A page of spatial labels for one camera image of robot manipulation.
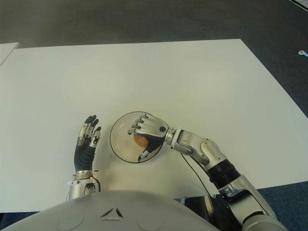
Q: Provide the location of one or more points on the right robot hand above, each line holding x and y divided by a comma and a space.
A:
151, 127

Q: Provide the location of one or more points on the small white earbud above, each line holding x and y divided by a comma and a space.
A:
302, 53

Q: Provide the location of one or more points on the white plate with black rim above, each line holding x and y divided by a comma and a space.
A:
122, 142

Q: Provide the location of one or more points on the red yellow apple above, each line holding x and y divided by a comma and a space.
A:
140, 141

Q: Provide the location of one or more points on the grey robot torso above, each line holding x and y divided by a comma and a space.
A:
120, 214

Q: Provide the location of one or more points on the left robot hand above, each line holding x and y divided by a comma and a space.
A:
84, 151

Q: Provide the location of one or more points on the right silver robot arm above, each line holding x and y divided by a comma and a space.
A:
209, 149

